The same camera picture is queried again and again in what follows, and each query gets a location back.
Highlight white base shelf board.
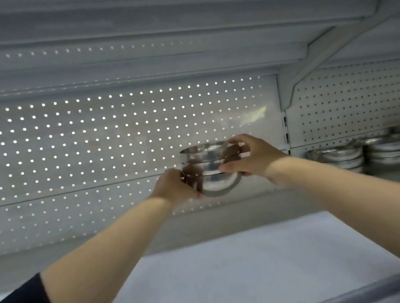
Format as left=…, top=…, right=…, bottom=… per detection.
left=0, top=163, right=400, bottom=303

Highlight person's right hand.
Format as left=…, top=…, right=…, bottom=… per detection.
left=216, top=128, right=292, bottom=183

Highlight small steel bowl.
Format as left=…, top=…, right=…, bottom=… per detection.
left=179, top=139, right=241, bottom=168

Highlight white slotted shelf upright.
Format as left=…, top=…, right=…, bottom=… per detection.
left=281, top=109, right=293, bottom=157

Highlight grey shelf edge strip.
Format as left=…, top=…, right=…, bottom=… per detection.
left=269, top=269, right=400, bottom=303

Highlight person's left forearm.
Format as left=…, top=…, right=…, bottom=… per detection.
left=32, top=194, right=186, bottom=303

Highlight white shelf bracket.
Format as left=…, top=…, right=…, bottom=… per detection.
left=266, top=0, right=400, bottom=112

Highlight wide white pegboard panel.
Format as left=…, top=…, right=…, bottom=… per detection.
left=0, top=67, right=298, bottom=258

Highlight large steel bowl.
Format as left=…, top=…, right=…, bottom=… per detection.
left=181, top=155, right=246, bottom=201

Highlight stacks of steel bowls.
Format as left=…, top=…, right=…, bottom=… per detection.
left=302, top=124, right=400, bottom=181

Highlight white metal shelf board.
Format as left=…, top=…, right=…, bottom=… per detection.
left=0, top=0, right=400, bottom=111

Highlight narrow white pegboard panel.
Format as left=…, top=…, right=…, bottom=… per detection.
left=280, top=57, right=400, bottom=150

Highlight person's right forearm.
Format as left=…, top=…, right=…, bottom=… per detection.
left=263, top=141, right=400, bottom=303

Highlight person's left hand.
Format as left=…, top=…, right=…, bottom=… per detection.
left=146, top=164, right=205, bottom=211

